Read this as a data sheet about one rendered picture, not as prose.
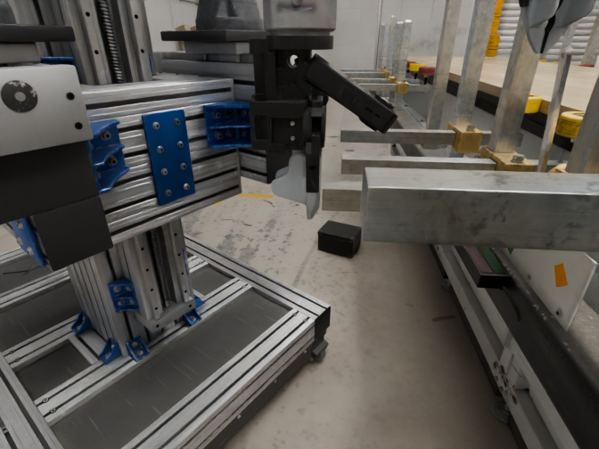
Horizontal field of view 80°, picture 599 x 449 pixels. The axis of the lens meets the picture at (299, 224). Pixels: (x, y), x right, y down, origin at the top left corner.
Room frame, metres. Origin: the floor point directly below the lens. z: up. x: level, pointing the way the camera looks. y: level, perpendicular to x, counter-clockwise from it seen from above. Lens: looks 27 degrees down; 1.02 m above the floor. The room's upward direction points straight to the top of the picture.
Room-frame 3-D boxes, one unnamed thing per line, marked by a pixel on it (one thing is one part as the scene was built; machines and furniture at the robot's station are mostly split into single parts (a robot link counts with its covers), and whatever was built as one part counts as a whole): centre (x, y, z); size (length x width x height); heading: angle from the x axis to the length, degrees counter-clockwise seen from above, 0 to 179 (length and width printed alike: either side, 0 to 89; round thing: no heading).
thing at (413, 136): (0.90, -0.32, 0.80); 0.44 x 0.03 x 0.04; 85
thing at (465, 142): (0.91, -0.41, 0.81); 0.14 x 0.06 x 0.05; 175
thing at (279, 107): (0.43, 0.01, 0.97); 0.09 x 0.08 x 0.12; 85
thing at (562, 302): (0.46, -0.34, 0.75); 0.26 x 0.01 x 0.10; 175
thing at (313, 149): (0.40, -0.02, 0.90); 0.05 x 0.02 x 0.09; 175
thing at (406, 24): (1.93, -0.51, 0.86); 0.04 x 0.04 x 0.48; 85
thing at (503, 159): (0.66, -0.38, 0.81); 0.14 x 0.06 x 0.05; 175
